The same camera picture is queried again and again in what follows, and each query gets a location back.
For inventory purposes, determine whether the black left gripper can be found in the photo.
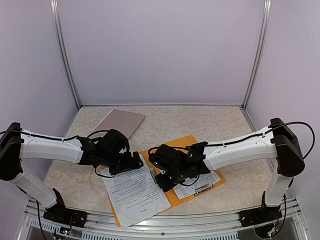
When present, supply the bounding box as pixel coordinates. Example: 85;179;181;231
101;151;144;176

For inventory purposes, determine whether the orange folder edge clip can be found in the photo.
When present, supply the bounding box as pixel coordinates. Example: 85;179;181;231
194;184;215;196

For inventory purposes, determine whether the pink file folder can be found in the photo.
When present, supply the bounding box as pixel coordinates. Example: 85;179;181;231
90;108;146;139

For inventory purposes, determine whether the white printed sheet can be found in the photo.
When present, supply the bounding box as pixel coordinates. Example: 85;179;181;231
103;154;171;228

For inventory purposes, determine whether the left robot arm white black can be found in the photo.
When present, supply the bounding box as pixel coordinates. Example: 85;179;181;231
0;122;144;223

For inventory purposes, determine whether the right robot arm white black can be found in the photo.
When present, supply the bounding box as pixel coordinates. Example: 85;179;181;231
148;118;305;222

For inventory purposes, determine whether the orange folder centre clip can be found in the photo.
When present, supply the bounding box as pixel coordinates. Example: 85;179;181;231
149;168;158;185

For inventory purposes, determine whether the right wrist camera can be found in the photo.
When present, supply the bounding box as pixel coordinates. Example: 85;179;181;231
147;144;187;171

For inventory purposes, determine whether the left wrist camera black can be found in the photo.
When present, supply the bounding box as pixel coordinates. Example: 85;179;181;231
96;129;130;154

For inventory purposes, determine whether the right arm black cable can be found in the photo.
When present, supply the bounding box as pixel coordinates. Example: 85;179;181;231
207;121;316;159

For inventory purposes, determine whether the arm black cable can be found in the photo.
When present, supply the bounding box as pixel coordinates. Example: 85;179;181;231
207;121;316;159
0;127;81;142

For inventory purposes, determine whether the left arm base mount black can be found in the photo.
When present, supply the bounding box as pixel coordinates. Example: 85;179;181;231
43;188;88;228

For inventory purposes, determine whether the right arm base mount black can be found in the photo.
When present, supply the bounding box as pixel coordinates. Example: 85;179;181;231
238;191;283;227

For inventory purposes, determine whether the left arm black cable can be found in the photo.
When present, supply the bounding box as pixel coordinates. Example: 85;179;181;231
0;127;81;142

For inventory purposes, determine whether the front aluminium rail base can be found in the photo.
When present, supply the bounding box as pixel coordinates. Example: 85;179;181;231
16;198;310;240

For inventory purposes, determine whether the left aluminium frame post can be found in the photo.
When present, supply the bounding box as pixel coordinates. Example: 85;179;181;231
50;0;82;111

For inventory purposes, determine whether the aluminium frame post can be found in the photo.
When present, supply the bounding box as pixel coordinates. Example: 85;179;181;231
241;0;272;111
50;0;82;111

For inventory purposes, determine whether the right aluminium frame post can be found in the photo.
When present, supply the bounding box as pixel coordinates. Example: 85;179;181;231
241;0;272;111

